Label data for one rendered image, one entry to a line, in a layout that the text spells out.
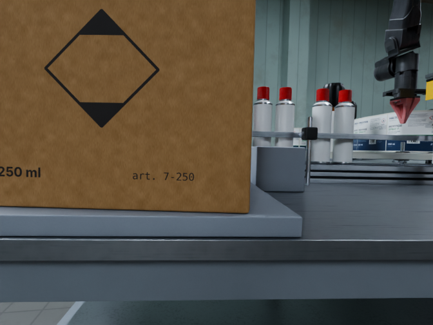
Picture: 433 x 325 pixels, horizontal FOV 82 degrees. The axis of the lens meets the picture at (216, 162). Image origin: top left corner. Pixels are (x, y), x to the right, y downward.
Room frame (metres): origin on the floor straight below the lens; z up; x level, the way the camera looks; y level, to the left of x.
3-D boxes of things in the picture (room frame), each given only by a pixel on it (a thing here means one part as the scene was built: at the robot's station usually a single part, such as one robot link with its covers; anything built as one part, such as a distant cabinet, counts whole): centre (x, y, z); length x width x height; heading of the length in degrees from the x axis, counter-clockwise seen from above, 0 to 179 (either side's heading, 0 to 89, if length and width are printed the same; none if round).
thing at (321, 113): (0.70, -0.29, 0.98); 0.05 x 0.05 x 0.20
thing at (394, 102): (0.78, -0.59, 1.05); 0.07 x 0.07 x 0.09; 4
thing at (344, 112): (0.71, -0.36, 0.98); 0.05 x 0.05 x 0.20
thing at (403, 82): (0.78, -0.58, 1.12); 0.10 x 0.07 x 0.07; 94
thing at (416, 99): (0.78, -0.56, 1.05); 0.07 x 0.07 x 0.09; 4
